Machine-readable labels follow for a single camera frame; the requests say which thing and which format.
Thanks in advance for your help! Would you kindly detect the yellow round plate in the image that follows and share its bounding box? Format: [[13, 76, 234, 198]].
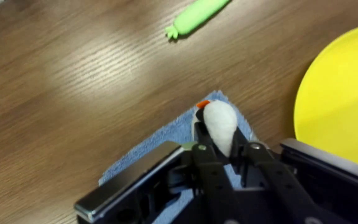
[[294, 22, 358, 171]]

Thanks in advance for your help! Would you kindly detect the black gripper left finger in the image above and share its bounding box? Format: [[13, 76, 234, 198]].
[[174, 118, 251, 224]]

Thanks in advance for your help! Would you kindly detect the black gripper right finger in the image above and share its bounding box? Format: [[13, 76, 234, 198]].
[[230, 127, 338, 224]]

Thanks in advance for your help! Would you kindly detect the blue folded towel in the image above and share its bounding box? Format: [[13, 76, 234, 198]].
[[97, 89, 257, 224]]

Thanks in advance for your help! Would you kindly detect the white plush toy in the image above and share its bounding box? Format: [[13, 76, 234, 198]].
[[193, 98, 239, 159]]

